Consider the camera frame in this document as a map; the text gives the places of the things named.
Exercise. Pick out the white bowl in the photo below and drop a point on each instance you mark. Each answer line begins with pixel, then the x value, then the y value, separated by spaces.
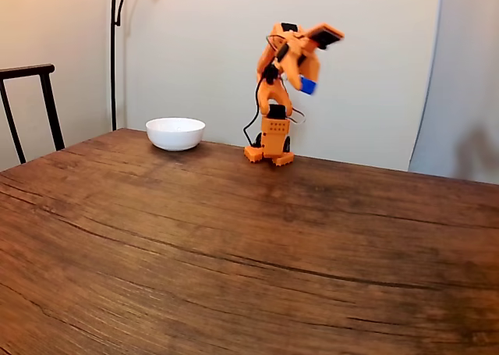
pixel 175 134

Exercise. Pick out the white backdrop board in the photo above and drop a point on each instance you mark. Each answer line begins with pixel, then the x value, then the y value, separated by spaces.
pixel 195 58

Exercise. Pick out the wrist camera on orange mount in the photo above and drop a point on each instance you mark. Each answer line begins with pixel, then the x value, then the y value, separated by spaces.
pixel 325 35

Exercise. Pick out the black floor lamp pole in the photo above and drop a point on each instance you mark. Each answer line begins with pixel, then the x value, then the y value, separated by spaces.
pixel 113 58

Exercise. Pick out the dark wooden chair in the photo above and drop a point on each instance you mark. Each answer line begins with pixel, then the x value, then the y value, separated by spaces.
pixel 47 97

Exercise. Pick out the black table clamp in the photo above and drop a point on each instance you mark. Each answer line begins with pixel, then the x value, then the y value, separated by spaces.
pixel 287 144
pixel 258 140

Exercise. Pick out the blue cube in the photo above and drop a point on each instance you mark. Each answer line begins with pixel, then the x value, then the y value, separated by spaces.
pixel 309 86

